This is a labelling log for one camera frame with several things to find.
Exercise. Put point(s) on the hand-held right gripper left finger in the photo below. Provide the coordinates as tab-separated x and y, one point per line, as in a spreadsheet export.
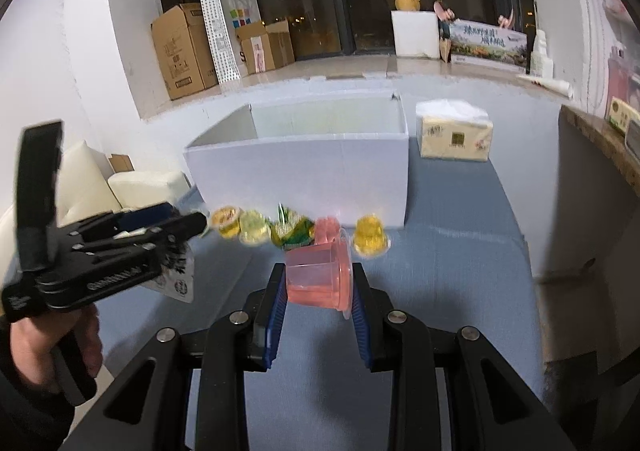
275	326

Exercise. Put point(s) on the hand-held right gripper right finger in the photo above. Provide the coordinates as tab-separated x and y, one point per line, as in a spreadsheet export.
362	326

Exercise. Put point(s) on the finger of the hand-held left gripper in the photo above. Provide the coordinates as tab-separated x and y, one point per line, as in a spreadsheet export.
182	226
145	217

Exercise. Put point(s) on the silver black snack packet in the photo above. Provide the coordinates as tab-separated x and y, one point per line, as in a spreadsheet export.
177	278

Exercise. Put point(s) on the pink jelly cup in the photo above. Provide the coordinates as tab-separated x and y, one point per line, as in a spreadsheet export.
327	228
317	276

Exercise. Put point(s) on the person's left forearm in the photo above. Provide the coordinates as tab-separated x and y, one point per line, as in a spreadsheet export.
25	411

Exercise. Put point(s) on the person's left hand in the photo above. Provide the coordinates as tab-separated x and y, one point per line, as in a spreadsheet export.
90	346

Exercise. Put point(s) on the cream sofa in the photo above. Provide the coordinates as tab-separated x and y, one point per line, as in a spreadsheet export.
145	188

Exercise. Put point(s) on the orange jelly cup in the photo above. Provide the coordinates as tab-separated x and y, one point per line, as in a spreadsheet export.
225	222

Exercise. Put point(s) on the brown cardboard piece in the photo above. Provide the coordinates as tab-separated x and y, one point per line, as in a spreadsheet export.
121	163

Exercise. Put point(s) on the yellow jelly cup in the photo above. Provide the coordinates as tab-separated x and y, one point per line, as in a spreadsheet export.
255	228
371	236

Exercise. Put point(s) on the green snack packet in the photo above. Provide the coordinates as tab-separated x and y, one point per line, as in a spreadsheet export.
292	228

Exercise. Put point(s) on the large cardboard box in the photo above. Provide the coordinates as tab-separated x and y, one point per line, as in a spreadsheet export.
182	53

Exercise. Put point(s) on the small cardboard box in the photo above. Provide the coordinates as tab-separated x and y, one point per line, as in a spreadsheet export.
267	48

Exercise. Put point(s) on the dotted white paper bag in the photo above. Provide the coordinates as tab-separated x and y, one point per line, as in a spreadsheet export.
230	31

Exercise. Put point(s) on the cream tissue pack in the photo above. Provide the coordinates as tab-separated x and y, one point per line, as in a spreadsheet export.
452	136

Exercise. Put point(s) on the cork top side table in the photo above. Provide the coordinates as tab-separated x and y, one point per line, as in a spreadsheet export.
595	146

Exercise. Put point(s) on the white foam box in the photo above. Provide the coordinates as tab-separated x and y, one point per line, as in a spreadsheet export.
416	33

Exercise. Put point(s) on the rolled white paper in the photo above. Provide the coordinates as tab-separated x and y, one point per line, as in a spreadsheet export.
547	85

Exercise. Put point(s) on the long printed box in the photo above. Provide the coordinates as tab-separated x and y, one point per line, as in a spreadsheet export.
487	46

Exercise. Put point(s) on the yellow pomelo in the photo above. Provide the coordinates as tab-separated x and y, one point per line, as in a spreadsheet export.
407	2

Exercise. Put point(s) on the pink toy figure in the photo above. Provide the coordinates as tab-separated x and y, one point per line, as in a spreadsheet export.
442	11
506	18

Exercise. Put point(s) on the black and white device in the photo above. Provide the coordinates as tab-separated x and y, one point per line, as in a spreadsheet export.
634	138

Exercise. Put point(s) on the cream dotted box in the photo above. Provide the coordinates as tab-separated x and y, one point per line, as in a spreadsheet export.
622	116

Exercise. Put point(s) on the pink bottle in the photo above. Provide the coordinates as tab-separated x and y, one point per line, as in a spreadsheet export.
619	76

